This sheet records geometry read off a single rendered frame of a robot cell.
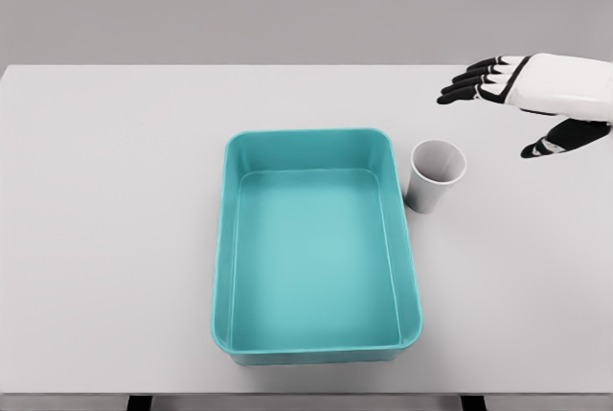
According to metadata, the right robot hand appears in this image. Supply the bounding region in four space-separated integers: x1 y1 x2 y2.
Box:
436 53 613 160

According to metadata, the white paper cup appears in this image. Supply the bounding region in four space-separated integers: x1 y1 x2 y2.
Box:
404 139 467 215

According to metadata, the teal plastic basket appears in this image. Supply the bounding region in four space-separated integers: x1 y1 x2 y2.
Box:
210 126 424 367

